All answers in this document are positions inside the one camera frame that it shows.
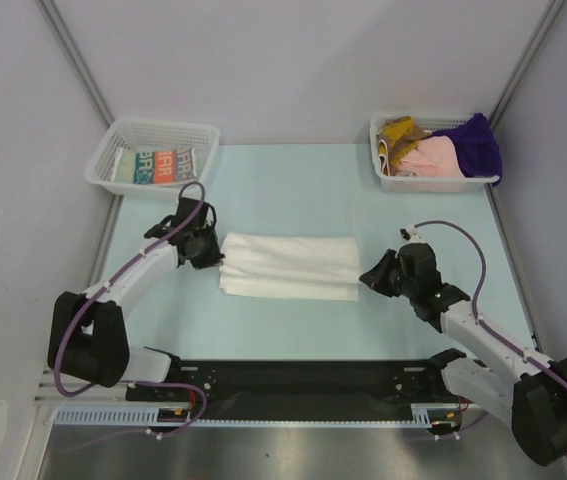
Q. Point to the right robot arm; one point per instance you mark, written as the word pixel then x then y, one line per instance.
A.
pixel 523 388

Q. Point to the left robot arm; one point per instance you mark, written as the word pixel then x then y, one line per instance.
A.
pixel 88 343

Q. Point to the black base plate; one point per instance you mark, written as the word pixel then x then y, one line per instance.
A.
pixel 298 385

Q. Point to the colourful rabbit print towel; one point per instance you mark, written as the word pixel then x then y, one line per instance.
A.
pixel 154 168

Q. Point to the right aluminium corner post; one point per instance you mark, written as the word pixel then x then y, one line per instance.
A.
pixel 531 51

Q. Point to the left aluminium corner post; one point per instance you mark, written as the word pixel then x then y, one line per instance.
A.
pixel 69 48

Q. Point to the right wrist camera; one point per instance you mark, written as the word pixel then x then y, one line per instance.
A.
pixel 410 236

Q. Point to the white towel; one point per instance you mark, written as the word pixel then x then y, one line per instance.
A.
pixel 280 267

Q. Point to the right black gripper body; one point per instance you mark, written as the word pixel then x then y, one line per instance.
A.
pixel 387 278

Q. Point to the aluminium corner post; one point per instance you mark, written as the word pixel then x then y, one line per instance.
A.
pixel 531 51
pixel 69 48

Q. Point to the empty white plastic basket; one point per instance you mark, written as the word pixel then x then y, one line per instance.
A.
pixel 141 134

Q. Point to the pink towel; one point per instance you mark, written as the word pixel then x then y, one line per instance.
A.
pixel 434 157

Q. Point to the purple towel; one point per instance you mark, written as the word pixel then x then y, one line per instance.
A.
pixel 476 148

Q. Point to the white basket with towels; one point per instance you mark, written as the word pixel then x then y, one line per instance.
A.
pixel 422 184

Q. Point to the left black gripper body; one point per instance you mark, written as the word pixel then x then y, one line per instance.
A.
pixel 207 252

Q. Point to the yellow patterned towel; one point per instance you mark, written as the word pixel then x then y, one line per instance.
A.
pixel 395 139

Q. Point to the grey cable duct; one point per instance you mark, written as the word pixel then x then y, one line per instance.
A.
pixel 415 416

